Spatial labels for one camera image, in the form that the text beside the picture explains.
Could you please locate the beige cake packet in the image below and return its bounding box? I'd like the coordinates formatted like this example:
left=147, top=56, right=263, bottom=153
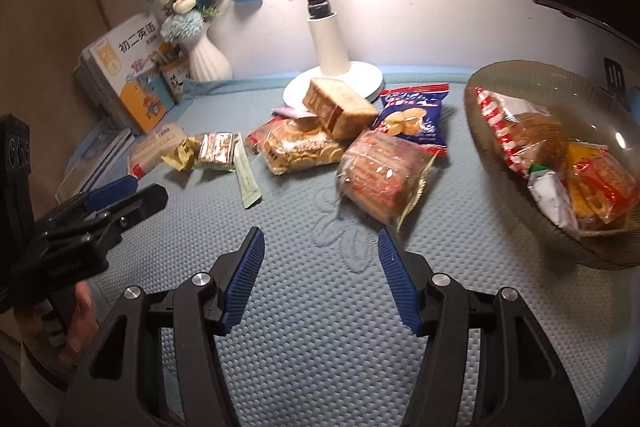
left=127, top=124, right=186, bottom=180

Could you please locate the yellow snack packet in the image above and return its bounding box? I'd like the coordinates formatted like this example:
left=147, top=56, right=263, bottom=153
left=160, top=136, right=202, bottom=172

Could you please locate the small checkered biscuit packet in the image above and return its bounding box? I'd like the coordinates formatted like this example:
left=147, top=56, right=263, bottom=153
left=194, top=132, right=235, bottom=171

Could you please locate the green stick sachet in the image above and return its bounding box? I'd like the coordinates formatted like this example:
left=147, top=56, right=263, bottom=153
left=233, top=133, right=262, bottom=209

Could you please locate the round cracker bag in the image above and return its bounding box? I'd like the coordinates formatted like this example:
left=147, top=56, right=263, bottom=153
left=245, top=116, right=345, bottom=176

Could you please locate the pink stick sachet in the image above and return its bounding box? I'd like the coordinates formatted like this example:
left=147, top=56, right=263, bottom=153
left=271, top=106, right=316, bottom=120

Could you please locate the white green snack packet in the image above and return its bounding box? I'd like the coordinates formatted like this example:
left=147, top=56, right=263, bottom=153
left=527, top=164, right=580, bottom=239

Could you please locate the pork floss toast packet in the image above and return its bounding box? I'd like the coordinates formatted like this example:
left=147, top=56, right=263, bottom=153
left=566, top=142, right=639, bottom=236

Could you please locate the toast slice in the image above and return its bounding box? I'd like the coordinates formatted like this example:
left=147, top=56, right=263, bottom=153
left=303, top=78, right=378, bottom=141

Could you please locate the red striped bread bag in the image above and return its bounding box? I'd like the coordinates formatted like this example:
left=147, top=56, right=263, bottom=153
left=474, top=87, right=568, bottom=178

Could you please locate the clear bread loaf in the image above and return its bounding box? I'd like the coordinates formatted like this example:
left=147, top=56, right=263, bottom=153
left=336, top=130, right=436, bottom=232

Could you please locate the blue chips bag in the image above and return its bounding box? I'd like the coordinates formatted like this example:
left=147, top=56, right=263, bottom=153
left=373, top=83, right=449, bottom=156

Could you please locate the person's left hand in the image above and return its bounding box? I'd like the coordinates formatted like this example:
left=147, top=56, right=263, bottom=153
left=14, top=281, right=100, bottom=387

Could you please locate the stack of flat books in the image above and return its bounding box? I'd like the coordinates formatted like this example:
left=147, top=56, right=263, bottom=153
left=55, top=124, right=134, bottom=204

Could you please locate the paper pen holder cup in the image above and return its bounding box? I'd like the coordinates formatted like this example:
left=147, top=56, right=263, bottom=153
left=160, top=54, right=191, bottom=102

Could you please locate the english textbook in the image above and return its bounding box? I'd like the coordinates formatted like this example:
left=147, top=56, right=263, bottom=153
left=87, top=13, right=175, bottom=134

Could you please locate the white ribbed vase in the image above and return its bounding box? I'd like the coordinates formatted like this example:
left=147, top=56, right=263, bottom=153
left=184, top=24, right=233, bottom=82

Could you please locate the light blue table mat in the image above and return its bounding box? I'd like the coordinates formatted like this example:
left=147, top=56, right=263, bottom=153
left=90, top=75, right=639, bottom=426

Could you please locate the white desk lamp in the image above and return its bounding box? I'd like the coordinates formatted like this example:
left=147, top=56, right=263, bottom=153
left=283, top=0, right=384, bottom=109

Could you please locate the amber glass bowl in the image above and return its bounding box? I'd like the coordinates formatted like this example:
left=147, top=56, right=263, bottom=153
left=464, top=60, right=639, bottom=270

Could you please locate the black phone stand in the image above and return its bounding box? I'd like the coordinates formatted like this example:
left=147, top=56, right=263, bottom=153
left=603, top=57, right=627, bottom=107

